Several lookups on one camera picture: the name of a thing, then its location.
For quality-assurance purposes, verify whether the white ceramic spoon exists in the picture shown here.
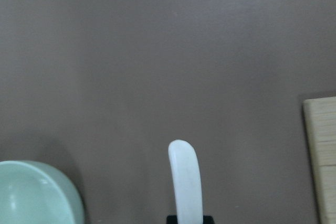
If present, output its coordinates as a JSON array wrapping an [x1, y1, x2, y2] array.
[[168, 140, 203, 223]]

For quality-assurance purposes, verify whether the bamboo cutting board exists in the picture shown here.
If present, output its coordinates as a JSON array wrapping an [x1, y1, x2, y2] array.
[[303, 97, 335, 223]]

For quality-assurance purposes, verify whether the mint green bowl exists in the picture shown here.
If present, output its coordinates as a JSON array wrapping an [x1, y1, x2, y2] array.
[[1, 161, 85, 223]]

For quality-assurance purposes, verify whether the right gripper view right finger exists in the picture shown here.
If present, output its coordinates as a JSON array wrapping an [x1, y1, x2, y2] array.
[[203, 216, 214, 224]]

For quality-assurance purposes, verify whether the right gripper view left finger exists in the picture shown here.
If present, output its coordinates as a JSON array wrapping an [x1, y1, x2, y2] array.
[[166, 215, 178, 224]]

